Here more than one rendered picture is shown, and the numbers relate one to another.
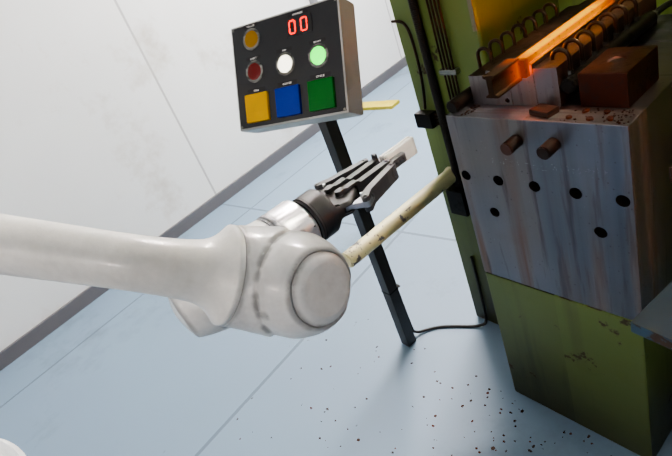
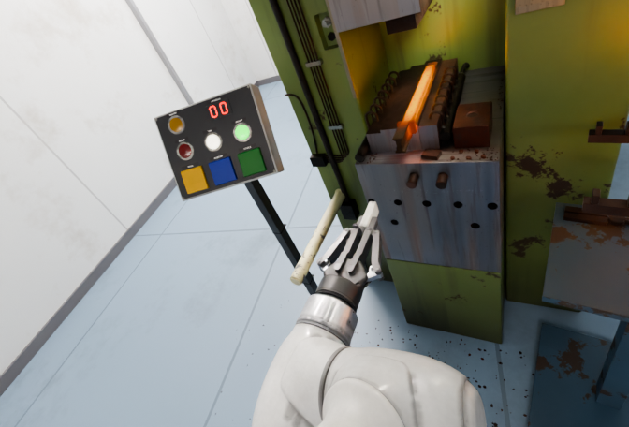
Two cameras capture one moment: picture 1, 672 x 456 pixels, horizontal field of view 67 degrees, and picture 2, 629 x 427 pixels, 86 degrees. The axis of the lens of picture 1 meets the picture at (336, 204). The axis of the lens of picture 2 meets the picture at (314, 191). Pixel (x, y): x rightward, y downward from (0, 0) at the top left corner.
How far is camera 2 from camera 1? 0.35 m
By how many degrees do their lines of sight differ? 19
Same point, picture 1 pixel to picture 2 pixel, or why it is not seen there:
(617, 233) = (487, 225)
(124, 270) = not seen: outside the picture
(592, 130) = (473, 166)
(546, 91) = (429, 140)
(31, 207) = not seen: outside the picture
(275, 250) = (429, 406)
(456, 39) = (340, 104)
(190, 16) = (69, 93)
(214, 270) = not seen: outside the picture
